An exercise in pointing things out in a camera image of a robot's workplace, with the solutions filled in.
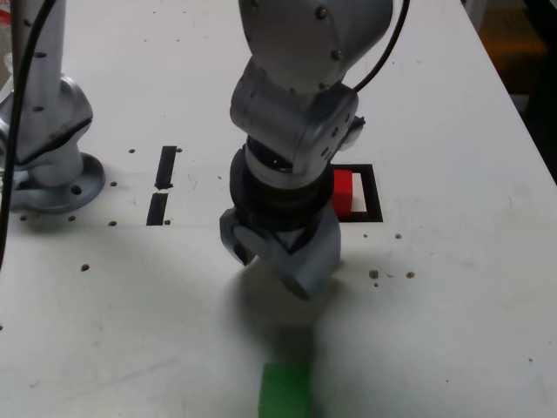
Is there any clear plastic water bottle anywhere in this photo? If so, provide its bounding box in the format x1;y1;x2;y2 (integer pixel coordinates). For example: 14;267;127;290
0;0;14;101

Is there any black tape square outline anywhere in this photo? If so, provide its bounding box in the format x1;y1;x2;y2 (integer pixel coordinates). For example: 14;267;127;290
330;164;384;224

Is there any black tape strip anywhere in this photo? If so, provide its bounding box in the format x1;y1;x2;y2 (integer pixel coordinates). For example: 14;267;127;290
145;145;183;226

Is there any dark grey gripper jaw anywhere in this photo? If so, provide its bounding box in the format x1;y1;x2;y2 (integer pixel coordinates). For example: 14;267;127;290
219;207;252;266

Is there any green cube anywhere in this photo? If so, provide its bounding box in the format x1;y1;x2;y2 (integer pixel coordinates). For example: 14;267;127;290
258;363;313;418

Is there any red cube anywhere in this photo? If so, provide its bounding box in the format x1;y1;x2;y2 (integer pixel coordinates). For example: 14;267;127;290
331;169;354;218

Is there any thick black cable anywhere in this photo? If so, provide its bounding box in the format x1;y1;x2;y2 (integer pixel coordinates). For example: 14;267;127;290
0;0;57;273

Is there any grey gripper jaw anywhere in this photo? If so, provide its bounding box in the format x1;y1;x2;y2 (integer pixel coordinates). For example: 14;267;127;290
237;206;343;301

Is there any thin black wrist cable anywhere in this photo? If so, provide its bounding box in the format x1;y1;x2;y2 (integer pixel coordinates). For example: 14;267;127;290
352;0;413;93

